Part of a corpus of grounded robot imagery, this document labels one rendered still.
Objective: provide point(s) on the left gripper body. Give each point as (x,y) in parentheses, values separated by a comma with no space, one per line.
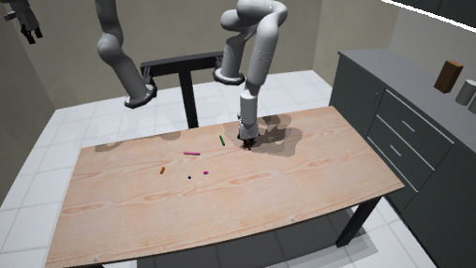
(248,131)

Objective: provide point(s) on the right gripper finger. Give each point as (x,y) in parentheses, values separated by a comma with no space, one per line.
(28,36)
(38,33)

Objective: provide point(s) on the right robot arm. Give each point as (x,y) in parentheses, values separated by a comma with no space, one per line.
(109,48)

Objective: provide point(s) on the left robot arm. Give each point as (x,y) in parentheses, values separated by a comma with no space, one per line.
(253,12)

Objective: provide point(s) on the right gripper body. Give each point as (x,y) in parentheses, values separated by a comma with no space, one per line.
(28,18)

